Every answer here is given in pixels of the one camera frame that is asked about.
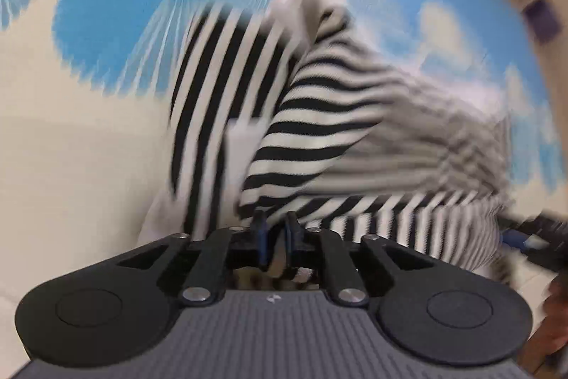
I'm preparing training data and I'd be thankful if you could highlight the black white striped sweater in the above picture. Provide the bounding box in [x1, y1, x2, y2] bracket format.
[138, 4, 508, 271]

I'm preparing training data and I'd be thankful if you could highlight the blue patterned bed sheet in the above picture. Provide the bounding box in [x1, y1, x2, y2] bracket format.
[0, 0, 561, 194]

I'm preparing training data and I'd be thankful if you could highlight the purple bag by wall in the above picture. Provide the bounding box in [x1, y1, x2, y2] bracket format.
[523, 0, 562, 43]

